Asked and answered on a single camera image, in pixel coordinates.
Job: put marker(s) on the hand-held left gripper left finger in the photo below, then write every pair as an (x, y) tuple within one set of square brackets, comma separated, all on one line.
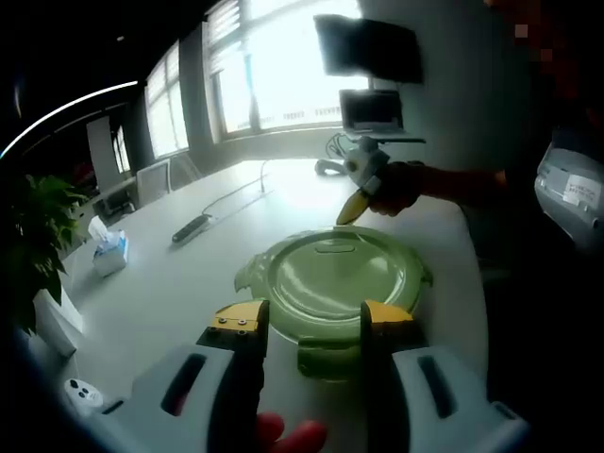
[(222, 377)]

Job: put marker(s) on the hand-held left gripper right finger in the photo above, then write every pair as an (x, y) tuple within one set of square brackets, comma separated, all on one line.
[(401, 401)]

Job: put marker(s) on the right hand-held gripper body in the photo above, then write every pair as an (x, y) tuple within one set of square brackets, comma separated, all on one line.
[(365, 162)]

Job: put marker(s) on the green container lid with latches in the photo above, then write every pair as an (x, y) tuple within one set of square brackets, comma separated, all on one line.
[(330, 278)]

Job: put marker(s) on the glass food storage container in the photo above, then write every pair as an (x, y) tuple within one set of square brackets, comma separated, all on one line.
[(287, 334)]

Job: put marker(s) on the white tabletop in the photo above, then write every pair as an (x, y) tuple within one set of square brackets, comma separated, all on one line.
[(165, 307)]

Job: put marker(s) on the person's right hand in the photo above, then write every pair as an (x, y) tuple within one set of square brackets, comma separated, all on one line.
[(401, 189)]

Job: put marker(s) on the person's left hand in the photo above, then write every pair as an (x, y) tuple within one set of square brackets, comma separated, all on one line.
[(273, 434)]

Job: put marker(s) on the grey laptop stand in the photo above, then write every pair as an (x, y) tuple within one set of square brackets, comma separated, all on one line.
[(396, 138)]

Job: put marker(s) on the grey laptop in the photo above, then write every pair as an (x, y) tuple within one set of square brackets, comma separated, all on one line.
[(373, 113)]

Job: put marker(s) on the dark monitor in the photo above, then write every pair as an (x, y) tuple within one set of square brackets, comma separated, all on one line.
[(368, 47)]

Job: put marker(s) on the large window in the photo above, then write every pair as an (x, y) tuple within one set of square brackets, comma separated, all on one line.
[(283, 71)]

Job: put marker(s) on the black power strip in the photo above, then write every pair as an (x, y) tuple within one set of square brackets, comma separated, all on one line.
[(189, 230)]

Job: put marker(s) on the person's torso in dark shirt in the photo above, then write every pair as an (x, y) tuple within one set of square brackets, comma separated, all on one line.
[(542, 330)]

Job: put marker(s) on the blue and white tissue box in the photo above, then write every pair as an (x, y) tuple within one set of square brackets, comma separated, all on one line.
[(111, 255)]

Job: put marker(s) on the white plant pot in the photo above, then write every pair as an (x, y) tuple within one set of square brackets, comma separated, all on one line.
[(56, 325)]

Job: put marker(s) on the white office chair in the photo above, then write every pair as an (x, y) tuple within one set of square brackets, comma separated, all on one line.
[(153, 181)]

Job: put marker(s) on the white chest-worn device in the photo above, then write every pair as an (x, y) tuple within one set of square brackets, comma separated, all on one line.
[(566, 203)]

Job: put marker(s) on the green leafy plant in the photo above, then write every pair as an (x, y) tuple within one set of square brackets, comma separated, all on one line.
[(42, 222)]

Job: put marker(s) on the white ceiling light strip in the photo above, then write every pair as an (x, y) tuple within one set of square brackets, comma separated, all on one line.
[(71, 101)]

